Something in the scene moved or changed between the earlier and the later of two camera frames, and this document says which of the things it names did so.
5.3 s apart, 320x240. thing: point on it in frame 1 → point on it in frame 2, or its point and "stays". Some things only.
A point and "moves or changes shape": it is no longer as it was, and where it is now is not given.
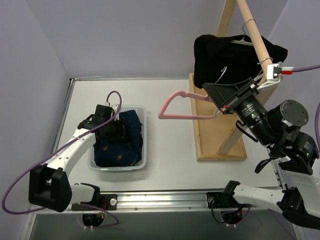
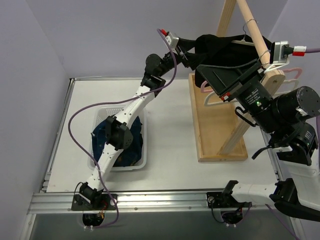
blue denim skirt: (127, 152) stays
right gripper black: (238, 95) → (240, 81)
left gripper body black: (118, 130) → (182, 53)
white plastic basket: (142, 163) stays
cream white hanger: (259, 74) moves or changes shape
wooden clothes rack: (222, 139) stays
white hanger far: (242, 41) stays
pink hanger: (206, 98) → (299, 70)
